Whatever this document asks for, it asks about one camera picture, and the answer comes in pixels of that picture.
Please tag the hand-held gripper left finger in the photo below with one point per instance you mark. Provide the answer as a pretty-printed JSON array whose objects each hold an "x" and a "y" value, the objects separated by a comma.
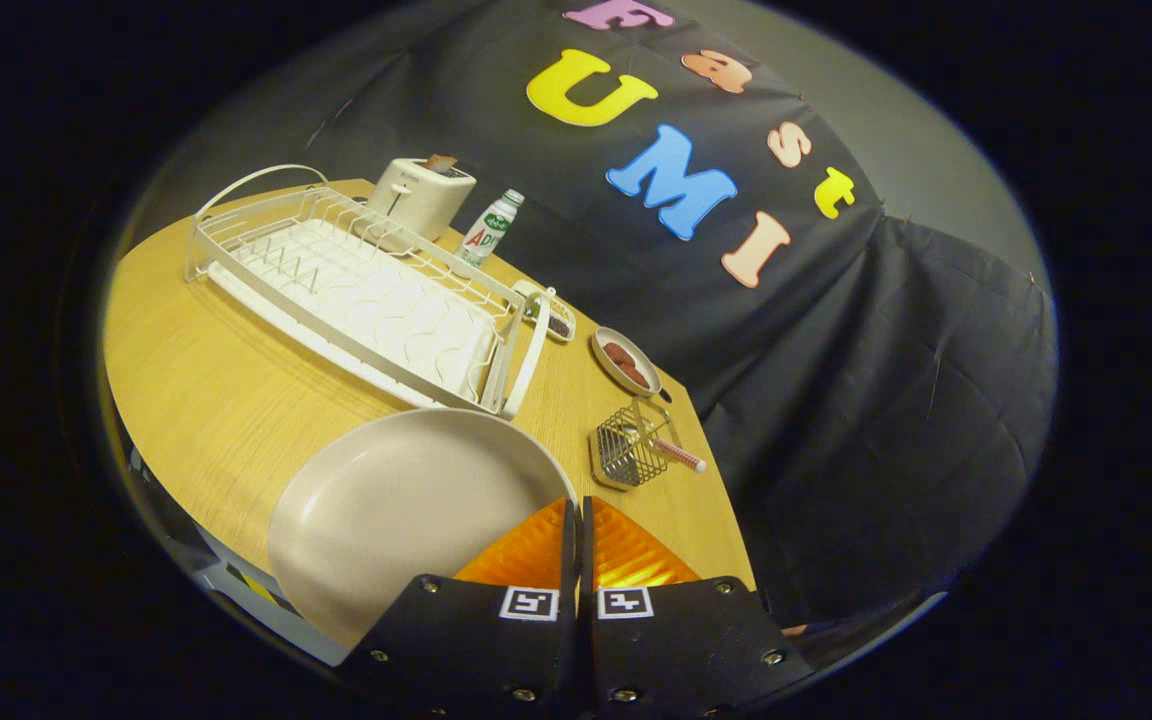
[{"x": 476, "y": 640}]

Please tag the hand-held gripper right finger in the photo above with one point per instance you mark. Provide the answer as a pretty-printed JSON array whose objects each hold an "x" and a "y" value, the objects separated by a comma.
[{"x": 676, "y": 640}]

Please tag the bread slice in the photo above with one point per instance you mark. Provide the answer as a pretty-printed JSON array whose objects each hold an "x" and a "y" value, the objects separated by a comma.
[{"x": 441, "y": 164}]

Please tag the white divided dish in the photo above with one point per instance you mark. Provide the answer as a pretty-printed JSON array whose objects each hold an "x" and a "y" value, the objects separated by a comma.
[{"x": 536, "y": 292}]

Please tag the white toaster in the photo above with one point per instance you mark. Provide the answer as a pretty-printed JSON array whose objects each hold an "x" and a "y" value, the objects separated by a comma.
[{"x": 421, "y": 200}]

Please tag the black backdrop cloth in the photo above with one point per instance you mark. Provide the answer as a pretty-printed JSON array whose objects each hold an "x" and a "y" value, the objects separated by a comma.
[{"x": 836, "y": 380}]

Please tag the beige shallow bowl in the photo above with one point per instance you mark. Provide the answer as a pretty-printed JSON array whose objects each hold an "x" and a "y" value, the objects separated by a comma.
[{"x": 608, "y": 368}]

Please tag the white bottle green label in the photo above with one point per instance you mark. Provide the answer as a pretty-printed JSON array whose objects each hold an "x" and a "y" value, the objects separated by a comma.
[{"x": 488, "y": 232}]

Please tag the pile of dark red beans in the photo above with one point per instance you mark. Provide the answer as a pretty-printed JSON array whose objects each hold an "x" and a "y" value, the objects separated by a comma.
[{"x": 558, "y": 326}]

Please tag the beige round plate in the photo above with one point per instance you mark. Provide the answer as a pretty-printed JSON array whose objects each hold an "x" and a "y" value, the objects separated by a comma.
[{"x": 406, "y": 510}]

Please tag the red meat patty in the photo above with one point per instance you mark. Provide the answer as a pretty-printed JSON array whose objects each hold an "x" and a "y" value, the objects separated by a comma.
[
  {"x": 639, "y": 376},
  {"x": 619, "y": 354}
]

